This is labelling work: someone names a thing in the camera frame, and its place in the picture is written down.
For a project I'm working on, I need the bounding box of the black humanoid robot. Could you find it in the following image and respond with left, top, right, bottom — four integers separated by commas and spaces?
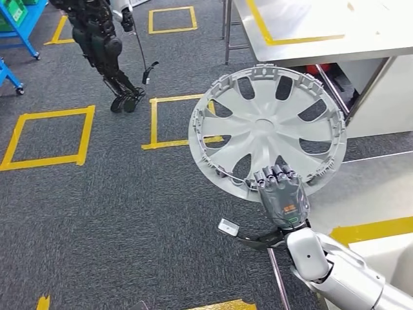
48, 0, 145, 114

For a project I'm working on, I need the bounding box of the blue metal shelf rack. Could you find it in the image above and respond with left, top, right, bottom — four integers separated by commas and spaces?
0, 0, 49, 61
0, 57, 26, 96

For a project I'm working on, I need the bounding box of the red object under table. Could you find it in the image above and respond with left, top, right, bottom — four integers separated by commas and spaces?
305, 63, 332, 77

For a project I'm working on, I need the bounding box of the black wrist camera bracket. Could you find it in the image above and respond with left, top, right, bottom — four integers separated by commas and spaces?
237, 227, 288, 251

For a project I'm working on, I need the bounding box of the black dangling cable with gadget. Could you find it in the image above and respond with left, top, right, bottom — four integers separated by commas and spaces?
130, 17, 160, 85

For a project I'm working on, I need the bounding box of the grey plastic wheel hubcap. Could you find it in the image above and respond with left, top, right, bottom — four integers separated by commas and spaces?
188, 64, 347, 203

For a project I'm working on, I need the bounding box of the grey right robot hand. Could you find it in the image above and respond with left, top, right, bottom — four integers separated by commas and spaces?
252, 163, 311, 230

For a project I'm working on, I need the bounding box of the steel workbench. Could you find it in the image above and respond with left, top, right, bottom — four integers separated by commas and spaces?
268, 152, 413, 310

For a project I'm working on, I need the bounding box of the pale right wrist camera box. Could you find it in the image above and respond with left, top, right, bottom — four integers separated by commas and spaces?
218, 218, 240, 238

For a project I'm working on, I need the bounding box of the white table with side panel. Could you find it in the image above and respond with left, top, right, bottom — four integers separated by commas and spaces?
221, 0, 413, 139

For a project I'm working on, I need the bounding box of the green plastic crate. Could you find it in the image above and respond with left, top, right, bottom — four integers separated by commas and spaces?
0, 0, 39, 32

